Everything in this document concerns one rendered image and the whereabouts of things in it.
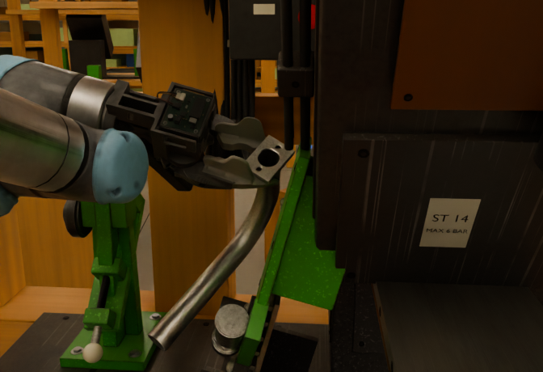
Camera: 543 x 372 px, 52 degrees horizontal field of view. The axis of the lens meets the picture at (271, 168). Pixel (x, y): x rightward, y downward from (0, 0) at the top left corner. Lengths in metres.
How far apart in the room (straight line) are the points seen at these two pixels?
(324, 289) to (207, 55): 0.47
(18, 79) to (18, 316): 0.56
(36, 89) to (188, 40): 0.32
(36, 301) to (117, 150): 0.69
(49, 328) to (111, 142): 0.55
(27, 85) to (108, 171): 0.19
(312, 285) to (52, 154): 0.30
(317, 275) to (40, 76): 0.39
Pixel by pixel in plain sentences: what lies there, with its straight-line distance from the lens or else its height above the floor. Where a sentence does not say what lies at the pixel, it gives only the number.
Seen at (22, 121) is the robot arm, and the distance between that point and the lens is 0.49.
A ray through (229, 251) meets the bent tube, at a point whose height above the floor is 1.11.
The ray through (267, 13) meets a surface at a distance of 0.81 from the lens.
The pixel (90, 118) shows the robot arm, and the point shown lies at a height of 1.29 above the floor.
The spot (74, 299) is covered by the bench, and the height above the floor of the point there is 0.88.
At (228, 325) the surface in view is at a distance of 0.63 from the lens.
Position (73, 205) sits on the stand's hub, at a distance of 0.87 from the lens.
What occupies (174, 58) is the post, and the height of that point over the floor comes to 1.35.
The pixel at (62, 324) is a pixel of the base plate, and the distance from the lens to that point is 1.06.
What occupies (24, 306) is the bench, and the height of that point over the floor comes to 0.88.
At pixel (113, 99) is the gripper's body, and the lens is 0.66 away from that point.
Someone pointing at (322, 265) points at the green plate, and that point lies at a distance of 0.60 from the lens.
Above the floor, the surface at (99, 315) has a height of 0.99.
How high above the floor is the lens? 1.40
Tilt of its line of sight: 14 degrees down
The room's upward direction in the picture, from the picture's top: straight up
